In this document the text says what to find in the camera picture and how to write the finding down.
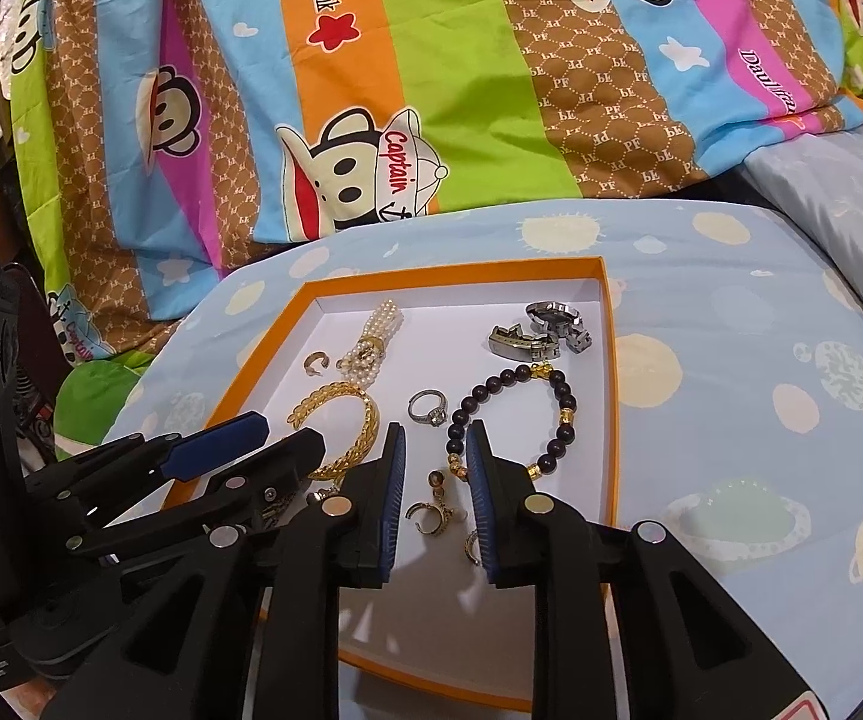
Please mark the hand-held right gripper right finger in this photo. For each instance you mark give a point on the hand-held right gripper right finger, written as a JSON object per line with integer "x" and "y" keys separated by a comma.
{"x": 478, "y": 499}

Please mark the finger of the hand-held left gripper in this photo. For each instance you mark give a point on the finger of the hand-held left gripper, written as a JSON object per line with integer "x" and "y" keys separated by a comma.
{"x": 266, "y": 476}
{"x": 214, "y": 450}

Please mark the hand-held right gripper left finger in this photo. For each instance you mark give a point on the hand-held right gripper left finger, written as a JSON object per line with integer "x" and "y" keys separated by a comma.
{"x": 392, "y": 499}

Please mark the gold dangling earrings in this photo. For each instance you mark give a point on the gold dangling earrings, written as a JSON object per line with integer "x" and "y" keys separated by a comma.
{"x": 443, "y": 516}

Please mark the small gold earring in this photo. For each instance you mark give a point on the small gold earring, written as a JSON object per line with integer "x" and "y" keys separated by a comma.
{"x": 470, "y": 546}

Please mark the gold hoop earring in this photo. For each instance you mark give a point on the gold hoop earring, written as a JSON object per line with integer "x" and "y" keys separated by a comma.
{"x": 310, "y": 367}

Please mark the orange jewelry box tray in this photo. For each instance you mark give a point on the orange jewelry box tray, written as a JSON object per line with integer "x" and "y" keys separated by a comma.
{"x": 431, "y": 330}

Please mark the green cloth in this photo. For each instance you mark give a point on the green cloth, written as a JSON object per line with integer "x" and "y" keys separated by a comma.
{"x": 101, "y": 397}

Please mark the silver metal watch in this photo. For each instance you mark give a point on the silver metal watch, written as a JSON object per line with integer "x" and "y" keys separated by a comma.
{"x": 551, "y": 317}

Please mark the light blue planet bedsheet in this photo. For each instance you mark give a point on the light blue planet bedsheet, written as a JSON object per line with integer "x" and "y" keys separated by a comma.
{"x": 739, "y": 390}

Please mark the striped monkey printed blanket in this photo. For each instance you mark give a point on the striped monkey printed blanket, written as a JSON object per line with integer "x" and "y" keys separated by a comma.
{"x": 461, "y": 90}

